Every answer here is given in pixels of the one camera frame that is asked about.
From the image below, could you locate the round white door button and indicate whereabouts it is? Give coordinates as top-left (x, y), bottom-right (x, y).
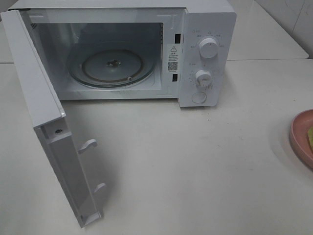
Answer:
top-left (192, 92), bottom-right (207, 104)

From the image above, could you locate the white timer knob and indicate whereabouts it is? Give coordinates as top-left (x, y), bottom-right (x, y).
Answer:
top-left (195, 70), bottom-right (213, 88)

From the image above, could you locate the white microwave door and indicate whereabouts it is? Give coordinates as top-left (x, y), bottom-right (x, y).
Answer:
top-left (1, 10), bottom-right (101, 228)

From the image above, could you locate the pink round plate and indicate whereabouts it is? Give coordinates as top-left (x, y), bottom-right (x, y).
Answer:
top-left (289, 109), bottom-right (313, 169)

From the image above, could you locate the sandwich with lettuce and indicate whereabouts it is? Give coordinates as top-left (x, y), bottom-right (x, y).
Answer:
top-left (307, 126), bottom-right (313, 150)

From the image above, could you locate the glass microwave turntable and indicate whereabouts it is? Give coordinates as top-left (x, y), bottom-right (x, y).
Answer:
top-left (67, 49), bottom-right (156, 88)

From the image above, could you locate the white microwave oven body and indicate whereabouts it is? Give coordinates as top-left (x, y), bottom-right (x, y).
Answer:
top-left (7, 0), bottom-right (237, 107)

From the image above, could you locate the upper white power knob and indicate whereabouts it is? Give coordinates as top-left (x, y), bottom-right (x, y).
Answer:
top-left (198, 36), bottom-right (219, 59)

